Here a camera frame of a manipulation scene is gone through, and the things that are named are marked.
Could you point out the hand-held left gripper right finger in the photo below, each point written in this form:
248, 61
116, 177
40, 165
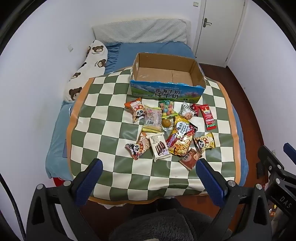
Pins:
209, 178

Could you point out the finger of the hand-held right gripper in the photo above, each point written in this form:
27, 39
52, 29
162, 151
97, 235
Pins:
269, 162
290, 151

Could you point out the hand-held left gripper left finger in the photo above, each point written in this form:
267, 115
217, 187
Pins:
92, 176

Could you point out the yellow panda snack packet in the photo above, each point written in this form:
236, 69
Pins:
205, 142

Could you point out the large yellow noodle snack bag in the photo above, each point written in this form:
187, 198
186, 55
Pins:
181, 136

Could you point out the pink brown panda snack packet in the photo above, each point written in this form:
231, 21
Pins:
138, 147

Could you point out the white chocolate cookie packet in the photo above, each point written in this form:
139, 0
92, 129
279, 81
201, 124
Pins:
159, 147

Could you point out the white grey snack packet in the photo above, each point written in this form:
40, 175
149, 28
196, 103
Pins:
187, 112

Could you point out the brown egg packet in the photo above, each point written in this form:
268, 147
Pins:
166, 122

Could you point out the small red snack packet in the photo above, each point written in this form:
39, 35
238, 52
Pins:
195, 108

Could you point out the orange panda snack packet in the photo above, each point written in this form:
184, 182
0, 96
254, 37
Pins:
135, 111

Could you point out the colourful candy bag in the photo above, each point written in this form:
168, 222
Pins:
167, 109

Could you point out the clear cake packet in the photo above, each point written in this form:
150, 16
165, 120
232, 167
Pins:
152, 119

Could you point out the cardboard box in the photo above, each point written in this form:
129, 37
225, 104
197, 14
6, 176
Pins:
161, 92

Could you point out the green checked cloth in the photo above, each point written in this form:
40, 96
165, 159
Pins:
104, 143

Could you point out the long red snack packet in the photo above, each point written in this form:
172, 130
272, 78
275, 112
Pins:
208, 117

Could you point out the grey fleece clothing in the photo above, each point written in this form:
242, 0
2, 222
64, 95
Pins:
166, 224

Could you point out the bear print pillow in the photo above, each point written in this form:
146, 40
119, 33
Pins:
92, 62

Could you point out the blue bed sheet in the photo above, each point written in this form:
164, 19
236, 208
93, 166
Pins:
150, 47

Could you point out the white door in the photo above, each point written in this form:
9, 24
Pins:
219, 27

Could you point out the grey white pillow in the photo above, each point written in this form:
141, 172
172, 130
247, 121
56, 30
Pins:
141, 29

